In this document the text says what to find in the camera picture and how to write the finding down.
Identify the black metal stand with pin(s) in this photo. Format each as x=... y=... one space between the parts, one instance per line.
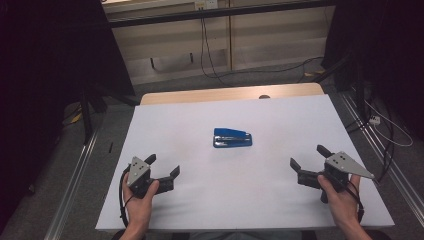
x=359 y=93
x=87 y=123

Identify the black cabinet bracket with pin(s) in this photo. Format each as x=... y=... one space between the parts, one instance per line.
x=152 y=63
x=191 y=57

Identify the white wall socket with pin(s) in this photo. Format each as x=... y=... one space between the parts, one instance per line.
x=206 y=4

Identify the wooden table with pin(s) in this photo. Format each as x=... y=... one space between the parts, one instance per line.
x=200 y=96

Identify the black curtain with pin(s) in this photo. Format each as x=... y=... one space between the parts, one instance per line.
x=40 y=66
x=393 y=50

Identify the small black floor object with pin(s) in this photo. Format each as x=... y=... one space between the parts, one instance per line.
x=110 y=147

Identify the blue stapler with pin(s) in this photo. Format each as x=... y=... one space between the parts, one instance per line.
x=232 y=139

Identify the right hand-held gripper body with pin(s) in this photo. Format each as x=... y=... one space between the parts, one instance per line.
x=340 y=165

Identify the person's grey clothing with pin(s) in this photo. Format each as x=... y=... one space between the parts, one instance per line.
x=243 y=236

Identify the person's left hand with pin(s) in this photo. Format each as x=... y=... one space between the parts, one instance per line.
x=140 y=210

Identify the black horizontal bar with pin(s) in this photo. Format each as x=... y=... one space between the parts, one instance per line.
x=216 y=13

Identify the white power adapter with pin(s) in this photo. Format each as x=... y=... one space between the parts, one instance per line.
x=375 y=120

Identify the metal floor rail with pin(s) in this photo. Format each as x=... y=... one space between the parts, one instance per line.
x=71 y=190
x=405 y=185

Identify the person's right hand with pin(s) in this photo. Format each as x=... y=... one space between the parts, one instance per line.
x=340 y=203

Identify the beige cabinet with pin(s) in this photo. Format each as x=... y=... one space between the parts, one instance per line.
x=273 y=33

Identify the white table board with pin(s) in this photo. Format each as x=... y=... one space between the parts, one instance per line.
x=233 y=193

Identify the round table grommet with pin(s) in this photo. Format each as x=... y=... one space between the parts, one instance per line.
x=264 y=97

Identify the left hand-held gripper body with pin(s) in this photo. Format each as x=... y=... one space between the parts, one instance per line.
x=138 y=170

